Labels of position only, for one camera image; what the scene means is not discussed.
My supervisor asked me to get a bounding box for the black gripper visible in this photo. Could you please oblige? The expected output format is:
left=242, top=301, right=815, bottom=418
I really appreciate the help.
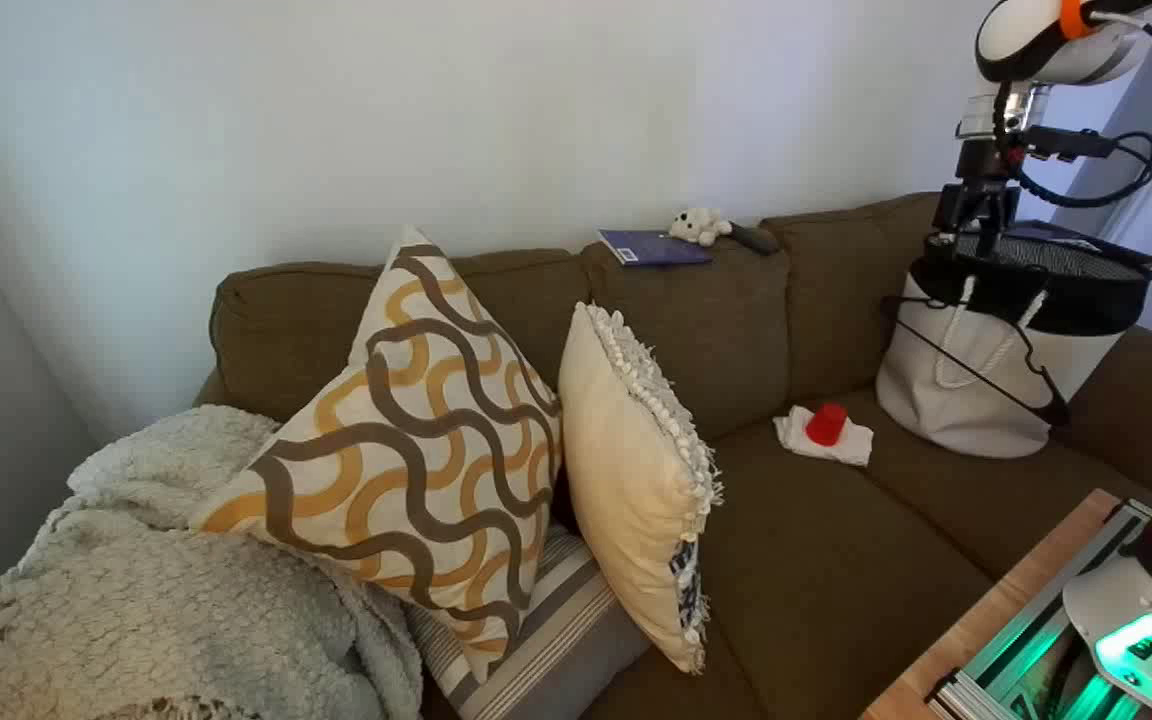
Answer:
left=932, top=82, right=1034, bottom=256

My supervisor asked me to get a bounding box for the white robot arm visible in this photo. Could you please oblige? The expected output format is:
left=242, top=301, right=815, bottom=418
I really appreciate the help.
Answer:
left=932, top=0, right=1152, bottom=256

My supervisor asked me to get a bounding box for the red plastic cup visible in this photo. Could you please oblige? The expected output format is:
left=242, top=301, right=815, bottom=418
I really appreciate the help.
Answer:
left=803, top=404, right=848, bottom=447

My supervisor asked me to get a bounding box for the brown fabric couch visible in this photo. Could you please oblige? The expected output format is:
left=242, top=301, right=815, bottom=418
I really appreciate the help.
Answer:
left=194, top=187, right=1152, bottom=720

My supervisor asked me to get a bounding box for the cream blue fringed pillow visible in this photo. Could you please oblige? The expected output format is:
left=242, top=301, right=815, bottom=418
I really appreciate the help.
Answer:
left=558, top=305, right=725, bottom=675

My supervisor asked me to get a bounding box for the wavy patterned throw pillow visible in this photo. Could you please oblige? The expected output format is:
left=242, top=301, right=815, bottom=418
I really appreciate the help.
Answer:
left=192, top=229, right=563, bottom=680

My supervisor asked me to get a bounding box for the white black laundry basket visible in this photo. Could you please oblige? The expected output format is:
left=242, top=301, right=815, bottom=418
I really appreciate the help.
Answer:
left=874, top=218, right=1152, bottom=458

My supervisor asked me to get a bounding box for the white folded cloth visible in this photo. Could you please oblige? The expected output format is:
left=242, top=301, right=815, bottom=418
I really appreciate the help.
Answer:
left=771, top=404, right=874, bottom=467

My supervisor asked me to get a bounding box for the white stuffed toy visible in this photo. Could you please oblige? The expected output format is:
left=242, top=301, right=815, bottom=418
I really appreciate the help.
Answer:
left=668, top=209, right=731, bottom=247

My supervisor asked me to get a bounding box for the blue book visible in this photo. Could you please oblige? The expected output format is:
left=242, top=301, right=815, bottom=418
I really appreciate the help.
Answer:
left=601, top=229, right=709, bottom=268

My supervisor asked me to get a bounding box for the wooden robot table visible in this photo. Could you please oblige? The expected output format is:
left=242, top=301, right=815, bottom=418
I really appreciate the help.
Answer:
left=859, top=492, right=1140, bottom=720

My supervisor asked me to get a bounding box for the striped grey cushion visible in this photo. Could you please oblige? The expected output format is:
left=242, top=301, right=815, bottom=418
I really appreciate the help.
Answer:
left=407, top=522, right=647, bottom=720

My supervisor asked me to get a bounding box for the grey knitted blanket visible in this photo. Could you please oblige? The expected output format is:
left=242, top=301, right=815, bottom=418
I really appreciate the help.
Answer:
left=0, top=404, right=425, bottom=720

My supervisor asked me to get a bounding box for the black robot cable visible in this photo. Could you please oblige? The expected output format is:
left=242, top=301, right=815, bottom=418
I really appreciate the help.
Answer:
left=990, top=0, right=1152, bottom=213

